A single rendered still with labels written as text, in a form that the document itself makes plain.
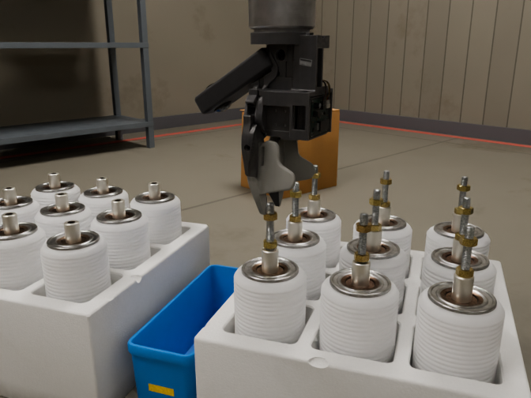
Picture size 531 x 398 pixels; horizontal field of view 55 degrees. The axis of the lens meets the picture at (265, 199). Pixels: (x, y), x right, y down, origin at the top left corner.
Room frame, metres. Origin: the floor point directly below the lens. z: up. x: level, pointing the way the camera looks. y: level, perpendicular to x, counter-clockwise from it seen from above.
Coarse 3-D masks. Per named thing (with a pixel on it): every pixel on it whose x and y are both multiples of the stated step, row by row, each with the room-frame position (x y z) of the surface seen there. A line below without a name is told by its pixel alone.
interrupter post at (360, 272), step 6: (354, 264) 0.57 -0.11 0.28; (360, 264) 0.56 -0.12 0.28; (366, 264) 0.56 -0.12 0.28; (354, 270) 0.57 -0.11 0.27; (360, 270) 0.56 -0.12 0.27; (366, 270) 0.56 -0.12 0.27; (354, 276) 0.57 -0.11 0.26; (360, 276) 0.56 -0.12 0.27; (366, 276) 0.56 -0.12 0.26; (354, 282) 0.57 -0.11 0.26; (360, 282) 0.56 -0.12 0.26; (366, 282) 0.56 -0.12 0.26
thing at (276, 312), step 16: (240, 272) 0.60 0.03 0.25; (304, 272) 0.61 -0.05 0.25; (240, 288) 0.58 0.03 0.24; (256, 288) 0.57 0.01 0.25; (272, 288) 0.57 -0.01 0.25; (288, 288) 0.57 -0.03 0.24; (304, 288) 0.60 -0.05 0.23; (240, 304) 0.58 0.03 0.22; (256, 304) 0.57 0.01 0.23; (272, 304) 0.56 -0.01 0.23; (288, 304) 0.57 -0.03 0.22; (304, 304) 0.60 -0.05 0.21; (240, 320) 0.58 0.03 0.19; (256, 320) 0.57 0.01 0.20; (272, 320) 0.56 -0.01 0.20; (288, 320) 0.57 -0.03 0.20; (304, 320) 0.60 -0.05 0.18; (256, 336) 0.57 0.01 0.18; (272, 336) 0.56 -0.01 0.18; (288, 336) 0.57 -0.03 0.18
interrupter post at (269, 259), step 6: (264, 252) 0.60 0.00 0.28; (270, 252) 0.60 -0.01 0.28; (276, 252) 0.60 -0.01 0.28; (264, 258) 0.60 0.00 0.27; (270, 258) 0.60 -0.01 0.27; (276, 258) 0.60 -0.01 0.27; (264, 264) 0.60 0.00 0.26; (270, 264) 0.60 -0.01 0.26; (276, 264) 0.60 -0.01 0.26; (264, 270) 0.60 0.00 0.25; (270, 270) 0.60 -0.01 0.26; (276, 270) 0.60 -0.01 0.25
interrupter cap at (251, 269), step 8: (248, 264) 0.62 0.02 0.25; (256, 264) 0.63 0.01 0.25; (280, 264) 0.63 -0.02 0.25; (288, 264) 0.62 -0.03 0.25; (296, 264) 0.62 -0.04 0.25; (248, 272) 0.60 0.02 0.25; (256, 272) 0.60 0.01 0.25; (264, 272) 0.60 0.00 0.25; (280, 272) 0.60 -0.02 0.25; (288, 272) 0.60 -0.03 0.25; (296, 272) 0.60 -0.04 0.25; (256, 280) 0.58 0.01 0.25; (264, 280) 0.57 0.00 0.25; (272, 280) 0.57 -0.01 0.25; (280, 280) 0.58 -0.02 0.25
